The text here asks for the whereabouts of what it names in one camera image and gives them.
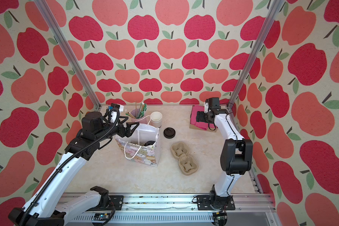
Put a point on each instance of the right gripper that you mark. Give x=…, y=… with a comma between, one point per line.
x=200, y=117

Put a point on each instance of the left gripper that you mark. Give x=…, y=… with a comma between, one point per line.
x=123, y=133

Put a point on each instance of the white patterned gift bag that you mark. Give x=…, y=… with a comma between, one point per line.
x=143, y=146

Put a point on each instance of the black cup lid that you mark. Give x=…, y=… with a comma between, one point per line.
x=149, y=143

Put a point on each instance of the cardboard cup carrier stack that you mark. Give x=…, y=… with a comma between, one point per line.
x=187, y=163

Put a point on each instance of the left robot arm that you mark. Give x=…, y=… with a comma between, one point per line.
x=42, y=209

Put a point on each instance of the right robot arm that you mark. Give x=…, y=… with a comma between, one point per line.
x=235, y=159

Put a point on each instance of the pink straw holder cup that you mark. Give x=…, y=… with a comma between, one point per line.
x=139, y=116

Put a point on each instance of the pink napkin stack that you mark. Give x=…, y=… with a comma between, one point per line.
x=199, y=125

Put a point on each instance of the stack of white paper cups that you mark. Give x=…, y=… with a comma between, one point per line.
x=156, y=119

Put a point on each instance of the stack of black lids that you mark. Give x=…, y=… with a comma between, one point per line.
x=169, y=133

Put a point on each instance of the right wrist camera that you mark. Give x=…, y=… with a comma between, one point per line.
x=206, y=106

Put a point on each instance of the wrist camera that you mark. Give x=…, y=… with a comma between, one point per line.
x=114, y=110
x=206, y=106

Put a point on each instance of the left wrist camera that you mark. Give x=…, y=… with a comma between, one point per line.
x=114, y=110

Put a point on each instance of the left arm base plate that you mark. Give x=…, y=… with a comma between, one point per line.
x=109, y=203

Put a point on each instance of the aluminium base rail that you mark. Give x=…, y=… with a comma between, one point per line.
x=183, y=210

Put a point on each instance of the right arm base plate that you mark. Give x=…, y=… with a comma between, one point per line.
x=214, y=203

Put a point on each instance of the right frame post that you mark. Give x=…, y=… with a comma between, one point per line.
x=258, y=44

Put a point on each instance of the frame post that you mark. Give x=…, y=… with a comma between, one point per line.
x=49, y=18
x=258, y=44

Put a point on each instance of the left frame post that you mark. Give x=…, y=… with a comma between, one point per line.
x=49, y=18

